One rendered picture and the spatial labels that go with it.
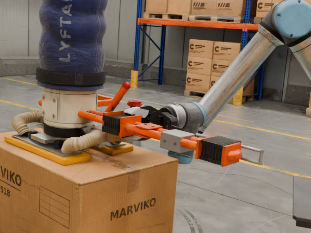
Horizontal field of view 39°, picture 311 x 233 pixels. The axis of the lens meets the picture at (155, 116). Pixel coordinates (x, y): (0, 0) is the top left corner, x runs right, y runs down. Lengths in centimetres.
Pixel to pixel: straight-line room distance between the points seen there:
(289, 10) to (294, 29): 6
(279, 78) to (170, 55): 301
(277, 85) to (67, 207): 901
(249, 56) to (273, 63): 848
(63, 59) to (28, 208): 47
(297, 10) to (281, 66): 858
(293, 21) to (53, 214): 92
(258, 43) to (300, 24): 21
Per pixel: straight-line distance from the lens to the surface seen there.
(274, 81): 1010
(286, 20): 146
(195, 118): 152
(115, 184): 128
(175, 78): 1125
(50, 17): 141
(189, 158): 157
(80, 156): 136
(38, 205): 139
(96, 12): 142
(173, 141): 116
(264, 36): 161
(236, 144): 110
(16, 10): 1173
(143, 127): 123
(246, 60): 161
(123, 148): 148
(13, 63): 1156
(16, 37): 1173
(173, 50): 1145
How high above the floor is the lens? 136
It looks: 11 degrees down
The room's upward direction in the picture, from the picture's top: 4 degrees clockwise
